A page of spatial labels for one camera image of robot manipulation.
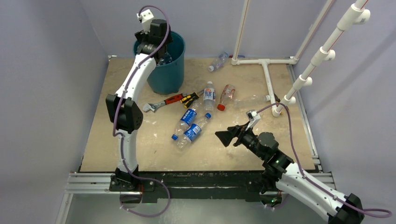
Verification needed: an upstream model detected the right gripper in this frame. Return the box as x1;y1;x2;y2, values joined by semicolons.
215;120;265;160

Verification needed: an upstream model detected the small Pepsi bottle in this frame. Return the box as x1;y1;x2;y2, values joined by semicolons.
171;100;202;140
176;112;212;149

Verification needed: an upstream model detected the white-label clear bottle white cap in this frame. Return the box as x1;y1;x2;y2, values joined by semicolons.
203;81;215;112

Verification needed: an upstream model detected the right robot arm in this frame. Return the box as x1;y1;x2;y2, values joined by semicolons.
215;125;364;224

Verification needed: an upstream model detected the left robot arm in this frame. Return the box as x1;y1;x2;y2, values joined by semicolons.
106;19;172;191

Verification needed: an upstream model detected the teal plastic bin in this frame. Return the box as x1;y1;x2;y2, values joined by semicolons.
147;31;185;95

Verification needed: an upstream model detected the clear bottle near pipe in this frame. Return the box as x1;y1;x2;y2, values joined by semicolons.
234;95;271;109

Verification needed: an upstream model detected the red-cap clear bottle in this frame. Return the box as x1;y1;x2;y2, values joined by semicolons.
217;84;235;111

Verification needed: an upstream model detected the yellow tool by pipe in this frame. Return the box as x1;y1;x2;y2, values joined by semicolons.
273;96;290;115

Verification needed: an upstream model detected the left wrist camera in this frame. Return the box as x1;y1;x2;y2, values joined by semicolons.
136;9;155;34

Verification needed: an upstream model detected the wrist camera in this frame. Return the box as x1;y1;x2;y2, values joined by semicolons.
246;110;261;129
136;9;155;34

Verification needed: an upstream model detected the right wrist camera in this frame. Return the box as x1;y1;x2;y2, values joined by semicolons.
246;110;261;129

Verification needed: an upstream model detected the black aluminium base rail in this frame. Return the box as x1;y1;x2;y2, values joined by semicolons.
63;168;335;205

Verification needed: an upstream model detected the yellow black handled screwdriver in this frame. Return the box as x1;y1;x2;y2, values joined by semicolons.
179;89;204;108

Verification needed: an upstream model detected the red-handled adjustable wrench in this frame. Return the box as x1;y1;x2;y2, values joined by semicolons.
142;93;187;112

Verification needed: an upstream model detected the clear bottle by back wall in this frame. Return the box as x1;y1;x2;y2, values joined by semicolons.
208;52;229;72

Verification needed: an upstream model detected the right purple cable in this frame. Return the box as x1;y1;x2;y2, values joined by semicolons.
256;103;393;218

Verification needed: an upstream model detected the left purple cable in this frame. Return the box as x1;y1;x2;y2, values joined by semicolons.
112;5;171;183

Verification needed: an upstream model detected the purple cable loop under rail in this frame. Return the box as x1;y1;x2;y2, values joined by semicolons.
119;177;172;218

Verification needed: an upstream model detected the white PVC pipe frame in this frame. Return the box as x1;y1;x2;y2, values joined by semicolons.
231;0;371;117

